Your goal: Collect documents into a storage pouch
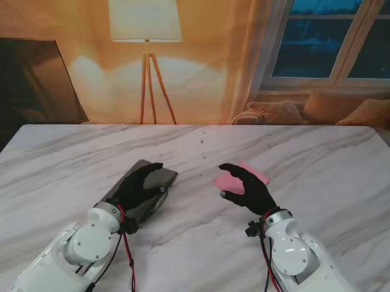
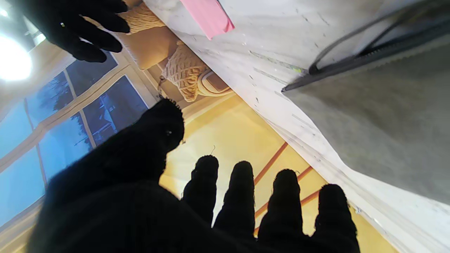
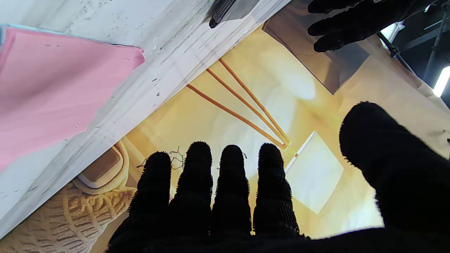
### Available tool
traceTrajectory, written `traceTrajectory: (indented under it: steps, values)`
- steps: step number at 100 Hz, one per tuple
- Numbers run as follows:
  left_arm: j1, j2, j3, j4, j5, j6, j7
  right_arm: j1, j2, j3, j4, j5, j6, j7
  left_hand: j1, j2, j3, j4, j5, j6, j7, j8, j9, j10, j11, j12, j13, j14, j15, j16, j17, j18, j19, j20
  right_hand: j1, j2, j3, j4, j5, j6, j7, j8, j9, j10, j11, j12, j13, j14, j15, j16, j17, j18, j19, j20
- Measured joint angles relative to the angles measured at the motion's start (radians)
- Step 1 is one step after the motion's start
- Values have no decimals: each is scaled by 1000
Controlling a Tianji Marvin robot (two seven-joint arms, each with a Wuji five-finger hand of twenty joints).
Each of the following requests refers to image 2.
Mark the white framed window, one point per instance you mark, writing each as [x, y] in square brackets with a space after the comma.
[21, 175]

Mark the grey felt zip pouch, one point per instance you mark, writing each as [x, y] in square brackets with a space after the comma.
[386, 116]

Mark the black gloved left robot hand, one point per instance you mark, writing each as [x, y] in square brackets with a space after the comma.
[112, 196]

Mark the orange knitted cushion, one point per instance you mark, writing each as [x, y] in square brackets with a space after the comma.
[142, 19]

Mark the cream knitted cushion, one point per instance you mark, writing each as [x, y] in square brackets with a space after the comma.
[184, 72]

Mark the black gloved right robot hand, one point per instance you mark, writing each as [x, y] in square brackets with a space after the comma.
[77, 24]

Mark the pink paper document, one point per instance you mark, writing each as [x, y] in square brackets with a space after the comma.
[211, 15]

